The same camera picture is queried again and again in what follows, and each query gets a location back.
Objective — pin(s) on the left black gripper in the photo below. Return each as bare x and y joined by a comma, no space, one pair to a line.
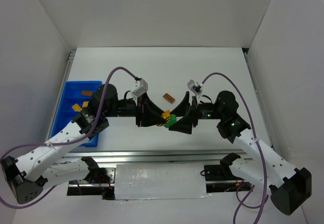
139,112

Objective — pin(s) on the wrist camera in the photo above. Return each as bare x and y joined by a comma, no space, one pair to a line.
139,89
196,88

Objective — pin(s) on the brown lego plate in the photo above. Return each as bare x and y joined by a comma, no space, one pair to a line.
169,98
86,93

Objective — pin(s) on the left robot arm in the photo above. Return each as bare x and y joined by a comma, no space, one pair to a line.
28,175

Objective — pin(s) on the blue compartment bin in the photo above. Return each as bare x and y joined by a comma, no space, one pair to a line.
70,96

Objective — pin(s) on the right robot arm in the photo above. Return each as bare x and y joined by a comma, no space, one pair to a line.
287,186

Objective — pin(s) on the yellow striped lego brick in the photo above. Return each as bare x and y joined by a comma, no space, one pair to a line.
165,116

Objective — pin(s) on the green lego plate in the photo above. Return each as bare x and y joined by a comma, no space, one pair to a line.
171,121

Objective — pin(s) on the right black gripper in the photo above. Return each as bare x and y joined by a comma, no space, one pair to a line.
192,112

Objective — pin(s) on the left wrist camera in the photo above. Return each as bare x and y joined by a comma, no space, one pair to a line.
139,89

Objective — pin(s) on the yellow oval lego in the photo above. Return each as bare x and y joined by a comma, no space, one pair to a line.
85,104

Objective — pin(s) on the white foil panel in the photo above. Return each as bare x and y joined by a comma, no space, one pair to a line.
159,181

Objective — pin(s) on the aluminium frame rail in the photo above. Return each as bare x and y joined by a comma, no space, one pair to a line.
122,157

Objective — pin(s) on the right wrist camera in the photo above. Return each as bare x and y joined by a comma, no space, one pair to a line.
196,88

